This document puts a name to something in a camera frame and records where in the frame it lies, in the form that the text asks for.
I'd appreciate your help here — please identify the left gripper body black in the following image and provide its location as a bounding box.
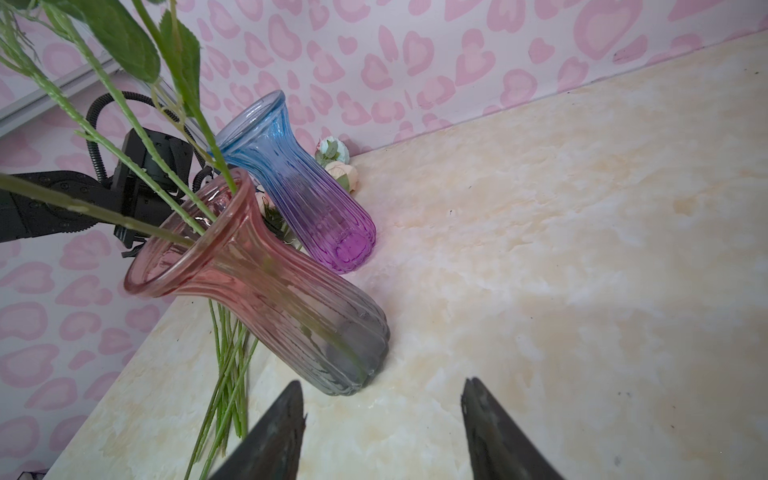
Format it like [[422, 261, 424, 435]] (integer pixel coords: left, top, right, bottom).
[[110, 127, 196, 259]]

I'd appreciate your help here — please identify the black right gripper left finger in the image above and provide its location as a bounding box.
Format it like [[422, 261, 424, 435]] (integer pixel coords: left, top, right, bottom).
[[211, 380, 306, 480]]

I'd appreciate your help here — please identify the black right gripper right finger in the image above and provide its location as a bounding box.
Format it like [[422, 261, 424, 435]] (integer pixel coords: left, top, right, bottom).
[[461, 377, 564, 480]]

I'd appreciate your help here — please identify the pink rosebud stem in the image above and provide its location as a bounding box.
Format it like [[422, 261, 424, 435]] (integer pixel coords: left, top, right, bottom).
[[1, 174, 194, 247]]

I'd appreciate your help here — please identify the pink white peony spray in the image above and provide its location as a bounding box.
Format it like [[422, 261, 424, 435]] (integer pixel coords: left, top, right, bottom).
[[1, 1, 225, 246]]

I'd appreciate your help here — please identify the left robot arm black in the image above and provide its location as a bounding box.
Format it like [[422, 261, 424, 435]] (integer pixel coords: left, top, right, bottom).
[[1, 130, 195, 242]]

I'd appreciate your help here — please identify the pink grey glass vase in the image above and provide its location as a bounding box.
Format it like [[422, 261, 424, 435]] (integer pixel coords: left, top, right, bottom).
[[124, 168, 390, 396]]

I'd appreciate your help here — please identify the blue purple glass vase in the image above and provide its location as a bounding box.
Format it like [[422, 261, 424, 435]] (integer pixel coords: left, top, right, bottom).
[[215, 90, 376, 274]]

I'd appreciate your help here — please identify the cream white rose stem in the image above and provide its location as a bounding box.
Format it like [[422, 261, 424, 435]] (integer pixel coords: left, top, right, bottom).
[[184, 136, 358, 479]]

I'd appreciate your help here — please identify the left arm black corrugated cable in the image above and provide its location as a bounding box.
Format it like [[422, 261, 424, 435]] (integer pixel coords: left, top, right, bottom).
[[83, 91, 214, 193]]

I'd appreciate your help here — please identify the aluminium diagonal frame bar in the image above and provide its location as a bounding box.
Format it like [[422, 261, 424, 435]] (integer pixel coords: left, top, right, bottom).
[[1, 65, 100, 137]]

